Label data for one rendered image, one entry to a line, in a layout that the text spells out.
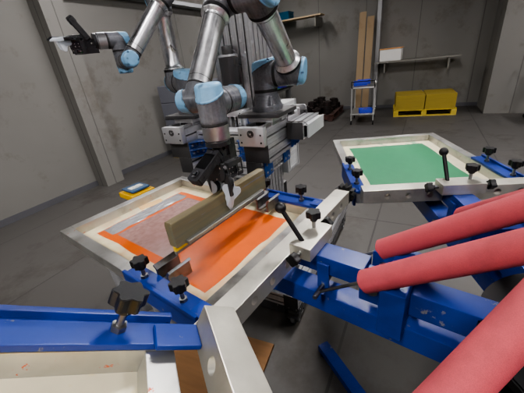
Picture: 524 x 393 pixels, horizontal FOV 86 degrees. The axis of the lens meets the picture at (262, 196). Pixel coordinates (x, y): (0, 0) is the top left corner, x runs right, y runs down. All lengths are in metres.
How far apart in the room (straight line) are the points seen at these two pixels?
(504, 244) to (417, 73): 8.06
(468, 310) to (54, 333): 0.66
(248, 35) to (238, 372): 1.51
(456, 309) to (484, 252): 0.18
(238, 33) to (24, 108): 3.53
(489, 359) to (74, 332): 0.46
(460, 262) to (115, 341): 0.50
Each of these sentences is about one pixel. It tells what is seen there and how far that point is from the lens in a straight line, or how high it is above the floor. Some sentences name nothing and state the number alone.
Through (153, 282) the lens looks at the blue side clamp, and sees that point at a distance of 0.80.
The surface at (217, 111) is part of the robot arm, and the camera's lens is 0.78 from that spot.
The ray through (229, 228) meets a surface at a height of 0.96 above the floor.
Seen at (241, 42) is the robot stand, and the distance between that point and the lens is 1.67.
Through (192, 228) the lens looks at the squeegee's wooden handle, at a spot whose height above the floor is 1.09.
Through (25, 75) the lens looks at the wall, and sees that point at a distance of 4.80.
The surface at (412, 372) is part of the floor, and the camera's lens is 1.83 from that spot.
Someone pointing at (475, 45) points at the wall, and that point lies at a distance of 8.53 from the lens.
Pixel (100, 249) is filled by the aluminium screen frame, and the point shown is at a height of 0.99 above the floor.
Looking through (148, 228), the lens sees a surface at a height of 0.96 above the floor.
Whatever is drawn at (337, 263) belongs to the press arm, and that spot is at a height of 1.04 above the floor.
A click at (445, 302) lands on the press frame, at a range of 0.68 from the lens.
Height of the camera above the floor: 1.48
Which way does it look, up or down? 25 degrees down
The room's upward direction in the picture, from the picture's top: 7 degrees counter-clockwise
